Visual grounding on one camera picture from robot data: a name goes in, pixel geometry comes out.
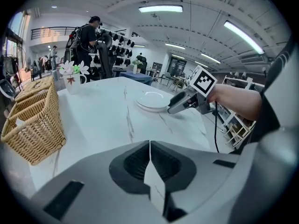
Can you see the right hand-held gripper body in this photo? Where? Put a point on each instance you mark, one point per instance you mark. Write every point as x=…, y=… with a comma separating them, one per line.
x=203, y=80

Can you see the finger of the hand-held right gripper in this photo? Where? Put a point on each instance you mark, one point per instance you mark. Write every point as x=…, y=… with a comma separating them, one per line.
x=178, y=98
x=177, y=108

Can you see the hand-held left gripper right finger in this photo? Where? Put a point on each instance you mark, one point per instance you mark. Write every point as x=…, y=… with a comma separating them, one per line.
x=198, y=171

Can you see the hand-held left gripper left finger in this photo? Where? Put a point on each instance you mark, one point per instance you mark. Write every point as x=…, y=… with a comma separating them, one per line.
x=93, y=178

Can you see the white round plate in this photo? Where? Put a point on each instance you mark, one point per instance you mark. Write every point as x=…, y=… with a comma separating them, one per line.
x=151, y=97
x=149, y=110

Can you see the person's right forearm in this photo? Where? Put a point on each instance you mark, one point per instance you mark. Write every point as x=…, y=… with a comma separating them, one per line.
x=236, y=100

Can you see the blue cloth covered table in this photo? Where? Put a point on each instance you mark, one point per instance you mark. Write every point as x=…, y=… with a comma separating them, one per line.
x=137, y=77

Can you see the white vase with green plant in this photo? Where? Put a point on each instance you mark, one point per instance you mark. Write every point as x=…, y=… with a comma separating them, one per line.
x=136, y=67

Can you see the ceiling tube light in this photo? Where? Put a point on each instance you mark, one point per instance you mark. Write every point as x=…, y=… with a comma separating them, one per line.
x=160, y=8
x=244, y=37

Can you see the woven wicker basket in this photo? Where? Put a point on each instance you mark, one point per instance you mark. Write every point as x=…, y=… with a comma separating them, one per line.
x=39, y=134

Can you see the rows of black caps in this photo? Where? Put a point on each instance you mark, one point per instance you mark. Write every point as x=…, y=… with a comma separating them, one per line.
x=121, y=48

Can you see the tall black headrest chair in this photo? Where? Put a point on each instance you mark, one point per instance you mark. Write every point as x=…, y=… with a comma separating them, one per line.
x=105, y=55

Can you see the white paper napkin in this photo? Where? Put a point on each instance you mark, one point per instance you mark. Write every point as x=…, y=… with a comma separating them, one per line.
x=22, y=123

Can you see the white mug with artificial flowers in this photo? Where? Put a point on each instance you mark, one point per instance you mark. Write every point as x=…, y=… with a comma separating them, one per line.
x=73, y=83

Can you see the black balcony railing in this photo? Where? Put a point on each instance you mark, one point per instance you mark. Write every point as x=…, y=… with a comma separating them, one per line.
x=50, y=32

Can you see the light wooden frame stand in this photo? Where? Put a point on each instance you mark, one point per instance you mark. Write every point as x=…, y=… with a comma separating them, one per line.
x=236, y=127

